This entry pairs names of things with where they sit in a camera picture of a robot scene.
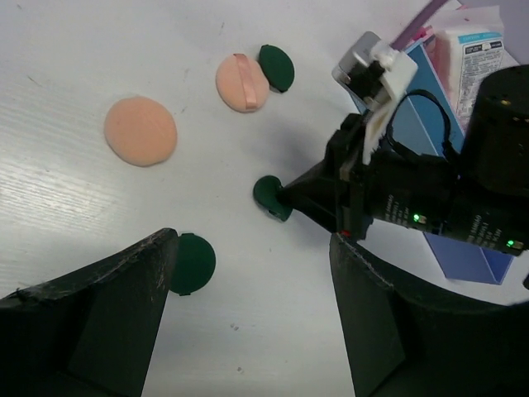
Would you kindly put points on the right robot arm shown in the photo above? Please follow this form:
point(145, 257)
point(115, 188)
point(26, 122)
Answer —
point(494, 154)

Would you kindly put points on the green round puff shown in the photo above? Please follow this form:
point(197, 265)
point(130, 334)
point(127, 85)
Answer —
point(277, 67)
point(195, 265)
point(265, 194)

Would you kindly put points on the pink puff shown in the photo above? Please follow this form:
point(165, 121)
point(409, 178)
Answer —
point(241, 83)
point(140, 131)

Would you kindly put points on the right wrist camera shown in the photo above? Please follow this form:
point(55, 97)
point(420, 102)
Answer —
point(377, 77)

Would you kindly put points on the three-compartment organizer box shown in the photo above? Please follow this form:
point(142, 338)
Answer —
point(438, 136)

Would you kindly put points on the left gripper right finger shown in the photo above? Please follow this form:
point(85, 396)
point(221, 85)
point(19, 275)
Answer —
point(405, 336)

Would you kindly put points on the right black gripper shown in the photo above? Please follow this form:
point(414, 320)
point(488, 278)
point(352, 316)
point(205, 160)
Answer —
point(398, 186)

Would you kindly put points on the green round puff bottom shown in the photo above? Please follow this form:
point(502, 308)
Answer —
point(195, 265)

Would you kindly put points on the cotton pad pack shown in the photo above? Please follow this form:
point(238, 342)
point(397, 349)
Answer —
point(467, 47)

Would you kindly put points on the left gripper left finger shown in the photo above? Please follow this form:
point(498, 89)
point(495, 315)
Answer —
point(90, 332)

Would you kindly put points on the green round puff top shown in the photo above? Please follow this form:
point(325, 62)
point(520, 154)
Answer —
point(277, 67)

